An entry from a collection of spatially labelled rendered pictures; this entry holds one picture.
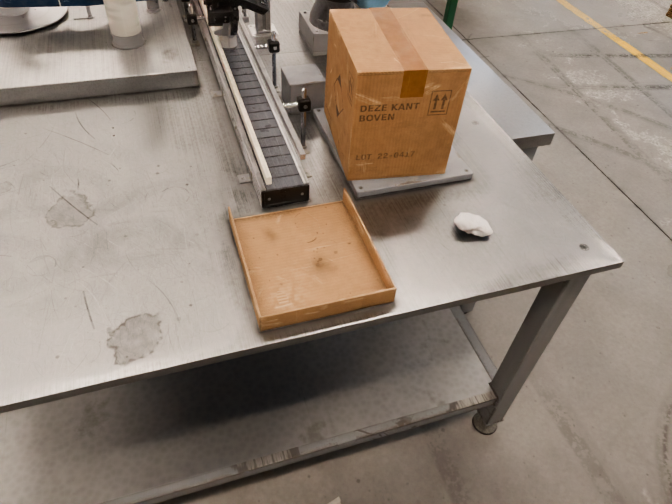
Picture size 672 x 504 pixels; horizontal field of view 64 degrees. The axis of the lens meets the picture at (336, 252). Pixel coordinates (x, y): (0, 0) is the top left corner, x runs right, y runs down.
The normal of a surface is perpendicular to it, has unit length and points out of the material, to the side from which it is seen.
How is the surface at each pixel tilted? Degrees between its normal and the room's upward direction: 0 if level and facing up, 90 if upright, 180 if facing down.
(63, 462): 2
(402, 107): 90
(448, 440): 0
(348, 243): 0
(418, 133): 90
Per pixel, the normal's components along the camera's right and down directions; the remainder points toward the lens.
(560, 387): 0.06, -0.69
